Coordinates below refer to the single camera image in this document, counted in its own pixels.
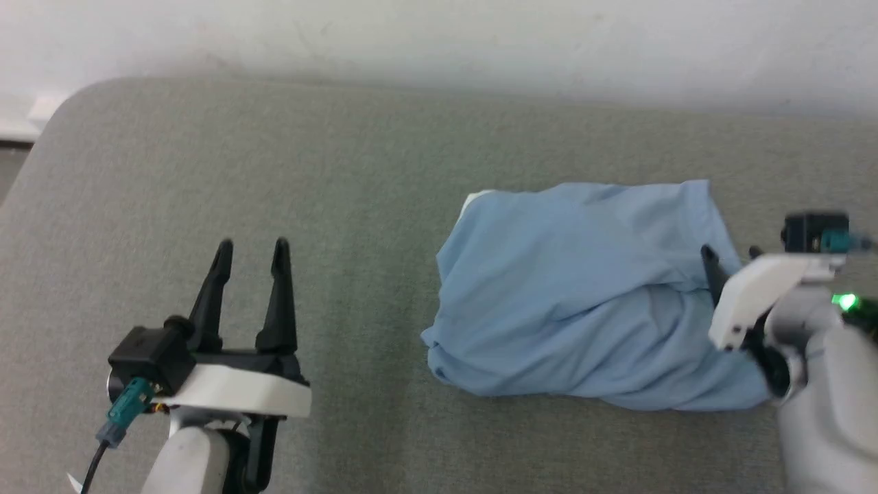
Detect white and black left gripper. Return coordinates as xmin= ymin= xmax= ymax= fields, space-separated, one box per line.
xmin=152 ymin=237 xmax=313 ymax=494

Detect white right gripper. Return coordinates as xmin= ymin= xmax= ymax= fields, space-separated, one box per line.
xmin=700 ymin=244 xmax=849 ymax=353

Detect light blue and white garment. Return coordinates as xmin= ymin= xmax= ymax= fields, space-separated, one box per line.
xmin=420 ymin=180 xmax=772 ymax=412

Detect grey-green fabric sofa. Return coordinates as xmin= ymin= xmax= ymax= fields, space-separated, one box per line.
xmin=0 ymin=75 xmax=878 ymax=494

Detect white skirting ledge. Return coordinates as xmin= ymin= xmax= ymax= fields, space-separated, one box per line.
xmin=0 ymin=92 xmax=71 ymax=143

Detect black cable with teal plug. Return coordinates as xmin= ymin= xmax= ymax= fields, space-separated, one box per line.
xmin=80 ymin=376 xmax=157 ymax=494
xmin=820 ymin=229 xmax=877 ymax=253

